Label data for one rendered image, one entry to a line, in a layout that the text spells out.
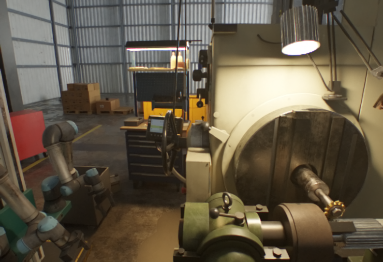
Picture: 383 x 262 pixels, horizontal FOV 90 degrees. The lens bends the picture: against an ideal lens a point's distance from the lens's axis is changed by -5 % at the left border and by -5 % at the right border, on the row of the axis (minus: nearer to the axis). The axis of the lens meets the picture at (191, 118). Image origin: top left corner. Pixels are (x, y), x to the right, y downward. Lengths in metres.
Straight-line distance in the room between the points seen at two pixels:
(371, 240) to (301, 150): 0.35
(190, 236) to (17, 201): 0.92
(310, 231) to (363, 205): 0.67
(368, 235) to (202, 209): 0.53
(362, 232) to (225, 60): 0.75
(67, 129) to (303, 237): 1.47
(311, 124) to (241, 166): 0.31
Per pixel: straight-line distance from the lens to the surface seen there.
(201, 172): 0.89
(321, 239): 0.75
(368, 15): 1.18
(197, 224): 0.67
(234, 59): 0.89
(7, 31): 5.70
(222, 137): 0.89
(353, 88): 1.09
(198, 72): 1.14
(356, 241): 0.87
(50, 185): 1.77
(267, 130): 0.85
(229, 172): 0.98
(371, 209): 1.41
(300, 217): 0.74
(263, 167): 0.90
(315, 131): 0.91
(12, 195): 1.31
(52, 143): 1.58
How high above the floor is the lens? 1.73
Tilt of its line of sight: 14 degrees down
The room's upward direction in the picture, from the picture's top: straight up
